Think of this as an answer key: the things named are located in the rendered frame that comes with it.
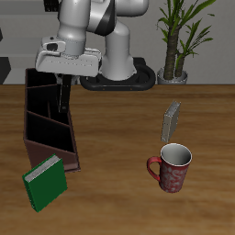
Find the grey book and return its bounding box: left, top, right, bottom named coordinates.
left=161, top=100, right=182, bottom=144

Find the green book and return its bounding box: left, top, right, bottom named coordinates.
left=21, top=153, right=69, bottom=213

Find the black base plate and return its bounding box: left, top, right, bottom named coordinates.
left=79, top=57, right=157, bottom=92

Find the green pot plant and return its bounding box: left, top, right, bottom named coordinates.
left=155, top=0, right=218, bottom=86

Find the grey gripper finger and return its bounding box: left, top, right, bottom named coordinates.
left=55, top=73, right=64, bottom=86

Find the dark brown desk caddy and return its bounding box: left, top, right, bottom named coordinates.
left=23, top=67, right=82, bottom=173

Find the red patterned mug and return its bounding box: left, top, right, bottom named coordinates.
left=146, top=142, right=194, bottom=194

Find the black book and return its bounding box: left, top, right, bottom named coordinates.
left=58, top=74, right=73, bottom=114

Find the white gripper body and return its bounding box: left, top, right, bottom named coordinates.
left=34, top=47, right=102, bottom=78

